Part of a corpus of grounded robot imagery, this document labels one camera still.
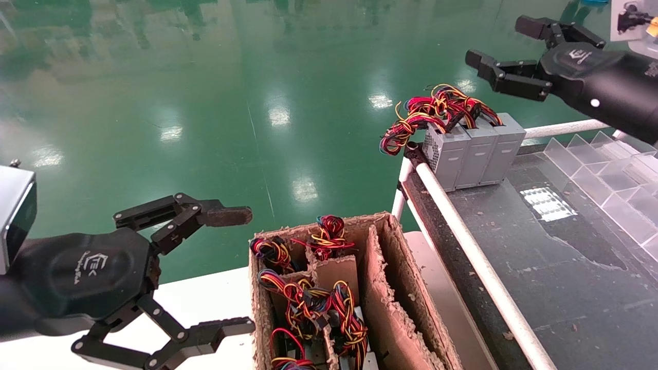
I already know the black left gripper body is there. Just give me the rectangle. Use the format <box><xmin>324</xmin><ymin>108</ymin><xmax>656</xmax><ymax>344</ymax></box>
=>
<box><xmin>15</xmin><ymin>229</ymin><xmax>161</xmax><ymax>335</ymax></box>

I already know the white pipe table frame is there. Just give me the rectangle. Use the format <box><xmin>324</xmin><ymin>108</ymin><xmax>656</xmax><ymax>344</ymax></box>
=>
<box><xmin>391</xmin><ymin>118</ymin><xmax>658</xmax><ymax>370</ymax></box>

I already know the clear acrylic divider tray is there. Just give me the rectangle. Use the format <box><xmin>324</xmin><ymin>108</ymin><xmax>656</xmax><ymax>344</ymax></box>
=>
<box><xmin>542</xmin><ymin>131</ymin><xmax>658</xmax><ymax>263</ymax></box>

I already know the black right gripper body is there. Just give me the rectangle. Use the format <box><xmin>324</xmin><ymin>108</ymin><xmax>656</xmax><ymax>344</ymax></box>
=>
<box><xmin>540</xmin><ymin>42</ymin><xmax>625</xmax><ymax>124</ymax></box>

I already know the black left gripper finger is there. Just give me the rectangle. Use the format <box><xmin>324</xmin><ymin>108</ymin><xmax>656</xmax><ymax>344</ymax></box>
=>
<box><xmin>113</xmin><ymin>193</ymin><xmax>253</xmax><ymax>256</ymax></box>
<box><xmin>71</xmin><ymin>294</ymin><xmax>256</xmax><ymax>370</ymax></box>

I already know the worn cardboard box with dividers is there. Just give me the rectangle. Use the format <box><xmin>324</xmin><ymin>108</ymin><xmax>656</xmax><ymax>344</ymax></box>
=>
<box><xmin>248</xmin><ymin>212</ymin><xmax>463</xmax><ymax>370</ymax></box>

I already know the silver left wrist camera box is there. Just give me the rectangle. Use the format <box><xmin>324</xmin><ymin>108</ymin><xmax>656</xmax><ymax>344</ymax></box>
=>
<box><xmin>0</xmin><ymin>164</ymin><xmax>38</xmax><ymax>275</ymax></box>

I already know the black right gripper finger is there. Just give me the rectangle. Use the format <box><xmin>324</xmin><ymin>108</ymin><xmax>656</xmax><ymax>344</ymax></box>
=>
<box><xmin>515</xmin><ymin>15</ymin><xmax>607</xmax><ymax>50</ymax></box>
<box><xmin>465</xmin><ymin>49</ymin><xmax>555</xmax><ymax>102</ymax></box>

